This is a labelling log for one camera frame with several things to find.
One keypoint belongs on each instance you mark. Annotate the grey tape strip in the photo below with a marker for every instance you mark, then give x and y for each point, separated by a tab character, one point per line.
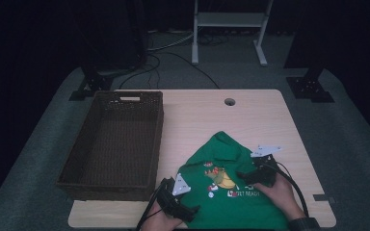
324	199

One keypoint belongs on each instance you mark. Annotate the green printed t-shirt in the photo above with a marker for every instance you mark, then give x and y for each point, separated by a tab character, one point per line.
224	205

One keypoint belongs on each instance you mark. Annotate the white metal stand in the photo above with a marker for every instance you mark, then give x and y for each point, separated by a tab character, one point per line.
229	19

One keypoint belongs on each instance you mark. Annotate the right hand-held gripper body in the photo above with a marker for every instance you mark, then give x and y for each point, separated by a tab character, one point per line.
265	173

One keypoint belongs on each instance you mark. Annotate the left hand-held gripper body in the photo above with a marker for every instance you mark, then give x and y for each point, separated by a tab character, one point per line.
171	199

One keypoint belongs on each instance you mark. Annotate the black metal stand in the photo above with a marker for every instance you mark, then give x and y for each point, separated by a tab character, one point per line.
93	83
308	88

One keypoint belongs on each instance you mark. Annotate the brown wicker basket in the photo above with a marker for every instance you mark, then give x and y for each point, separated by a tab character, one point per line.
115	144

